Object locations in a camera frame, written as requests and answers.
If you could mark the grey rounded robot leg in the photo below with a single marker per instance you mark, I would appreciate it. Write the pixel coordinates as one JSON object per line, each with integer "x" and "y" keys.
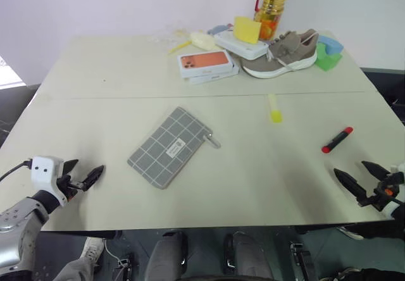
{"x": 166, "y": 259}
{"x": 248, "y": 257}

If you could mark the white phone box orange print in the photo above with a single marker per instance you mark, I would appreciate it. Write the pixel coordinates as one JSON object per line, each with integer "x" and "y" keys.
{"x": 204, "y": 62}

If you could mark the taupe sneaker white sole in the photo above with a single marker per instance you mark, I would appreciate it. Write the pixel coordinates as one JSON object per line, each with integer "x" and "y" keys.
{"x": 281, "y": 61}

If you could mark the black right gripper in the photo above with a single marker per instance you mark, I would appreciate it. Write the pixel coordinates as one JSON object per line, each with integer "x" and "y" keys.
{"x": 378, "y": 194}

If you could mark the blue sponge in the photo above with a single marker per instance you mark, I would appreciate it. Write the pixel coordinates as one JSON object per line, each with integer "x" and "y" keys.
{"x": 330, "y": 44}

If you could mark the yellow highlighter pen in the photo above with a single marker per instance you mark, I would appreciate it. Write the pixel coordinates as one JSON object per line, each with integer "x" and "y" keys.
{"x": 275, "y": 114}

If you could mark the red and black marker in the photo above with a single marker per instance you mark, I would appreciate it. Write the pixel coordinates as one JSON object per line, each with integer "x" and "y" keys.
{"x": 336, "y": 140}

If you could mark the black metal frame foot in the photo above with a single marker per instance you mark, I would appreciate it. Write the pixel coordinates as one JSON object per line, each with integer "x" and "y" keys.
{"x": 302, "y": 260}
{"x": 124, "y": 268}

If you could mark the green sponge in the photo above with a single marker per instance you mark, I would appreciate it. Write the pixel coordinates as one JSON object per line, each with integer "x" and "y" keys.
{"x": 327, "y": 60}

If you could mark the white flat plastic box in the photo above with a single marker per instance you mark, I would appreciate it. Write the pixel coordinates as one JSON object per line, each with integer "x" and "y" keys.
{"x": 243, "y": 48}

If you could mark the white sneaker of bystander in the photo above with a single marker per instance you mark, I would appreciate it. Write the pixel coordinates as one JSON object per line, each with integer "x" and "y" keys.
{"x": 92, "y": 248}

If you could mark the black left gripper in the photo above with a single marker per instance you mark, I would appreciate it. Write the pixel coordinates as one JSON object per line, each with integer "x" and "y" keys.
{"x": 72, "y": 186}

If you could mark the white sneaker dark trim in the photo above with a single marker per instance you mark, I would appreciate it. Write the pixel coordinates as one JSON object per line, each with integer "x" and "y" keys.
{"x": 350, "y": 232}

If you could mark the pale yellow cleaning brush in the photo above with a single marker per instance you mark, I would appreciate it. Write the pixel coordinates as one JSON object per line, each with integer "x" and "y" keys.
{"x": 202, "y": 40}

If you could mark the pale blue grey object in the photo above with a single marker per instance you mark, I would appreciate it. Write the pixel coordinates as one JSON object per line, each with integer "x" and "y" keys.
{"x": 218, "y": 28}

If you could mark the grey trouser leg of bystander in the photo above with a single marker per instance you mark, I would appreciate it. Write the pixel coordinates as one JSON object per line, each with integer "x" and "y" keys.
{"x": 74, "y": 270}

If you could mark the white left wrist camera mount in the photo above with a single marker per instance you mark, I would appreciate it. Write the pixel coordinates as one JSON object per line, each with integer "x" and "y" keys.
{"x": 42, "y": 171}

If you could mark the yellow sponge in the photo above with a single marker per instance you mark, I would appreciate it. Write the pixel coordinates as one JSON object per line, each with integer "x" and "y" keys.
{"x": 246, "y": 29}

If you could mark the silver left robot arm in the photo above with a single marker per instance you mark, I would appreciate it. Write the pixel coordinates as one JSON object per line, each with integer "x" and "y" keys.
{"x": 19, "y": 227}

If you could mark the grey checked fabric pouch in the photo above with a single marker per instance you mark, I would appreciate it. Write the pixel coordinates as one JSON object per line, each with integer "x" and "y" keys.
{"x": 167, "y": 148}

